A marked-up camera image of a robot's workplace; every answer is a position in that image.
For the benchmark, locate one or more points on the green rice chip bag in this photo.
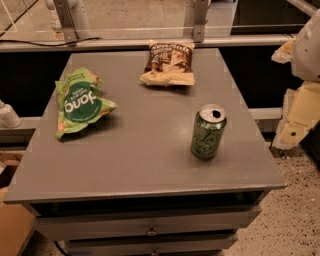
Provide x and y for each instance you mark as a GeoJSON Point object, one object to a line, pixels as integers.
{"type": "Point", "coordinates": [80, 101]}

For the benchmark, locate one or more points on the upper drawer knob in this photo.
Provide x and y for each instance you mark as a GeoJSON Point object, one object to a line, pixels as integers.
{"type": "Point", "coordinates": [151, 232]}

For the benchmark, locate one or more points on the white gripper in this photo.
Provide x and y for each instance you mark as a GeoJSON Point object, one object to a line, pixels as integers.
{"type": "Point", "coordinates": [307, 55]}

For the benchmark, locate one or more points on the grey metal bracket right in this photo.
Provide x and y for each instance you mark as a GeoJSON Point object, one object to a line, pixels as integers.
{"type": "Point", "coordinates": [200, 19]}

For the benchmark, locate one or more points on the grey metal bracket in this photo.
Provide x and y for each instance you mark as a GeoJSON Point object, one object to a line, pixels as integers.
{"type": "Point", "coordinates": [63, 9]}
{"type": "Point", "coordinates": [200, 19]}

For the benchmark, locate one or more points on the grey drawer cabinet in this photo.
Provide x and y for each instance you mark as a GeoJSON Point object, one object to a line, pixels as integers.
{"type": "Point", "coordinates": [102, 190]}

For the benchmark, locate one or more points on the white pipe fitting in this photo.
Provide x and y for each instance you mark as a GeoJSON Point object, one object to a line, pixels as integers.
{"type": "Point", "coordinates": [8, 116]}

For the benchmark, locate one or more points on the grey metal bracket left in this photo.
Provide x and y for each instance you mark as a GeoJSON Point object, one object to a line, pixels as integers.
{"type": "Point", "coordinates": [63, 9]}

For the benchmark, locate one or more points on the brown chip bag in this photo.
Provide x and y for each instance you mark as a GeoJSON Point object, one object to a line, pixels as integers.
{"type": "Point", "coordinates": [169, 64]}

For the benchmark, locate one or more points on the cardboard box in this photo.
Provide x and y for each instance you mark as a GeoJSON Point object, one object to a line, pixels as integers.
{"type": "Point", "coordinates": [15, 220]}

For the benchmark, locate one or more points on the green soda can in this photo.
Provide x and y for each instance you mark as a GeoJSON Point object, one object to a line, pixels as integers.
{"type": "Point", "coordinates": [209, 125]}

